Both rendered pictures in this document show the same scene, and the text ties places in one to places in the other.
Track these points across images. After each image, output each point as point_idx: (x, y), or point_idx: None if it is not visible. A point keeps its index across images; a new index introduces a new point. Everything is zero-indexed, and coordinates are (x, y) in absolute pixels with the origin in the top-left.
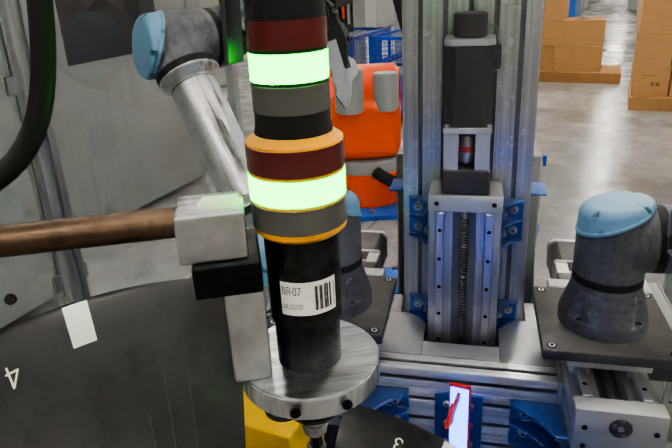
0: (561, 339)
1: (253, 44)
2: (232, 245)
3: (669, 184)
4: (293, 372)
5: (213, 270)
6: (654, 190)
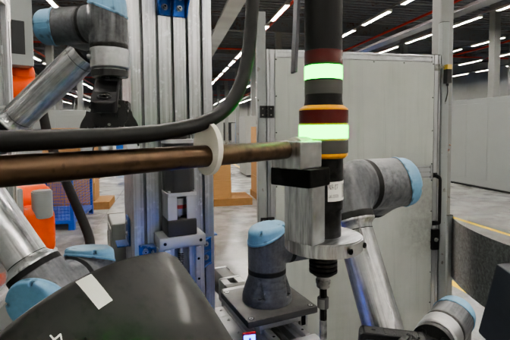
0: (253, 314)
1: (322, 58)
2: (317, 158)
3: (227, 245)
4: (329, 239)
5: (316, 170)
6: (220, 250)
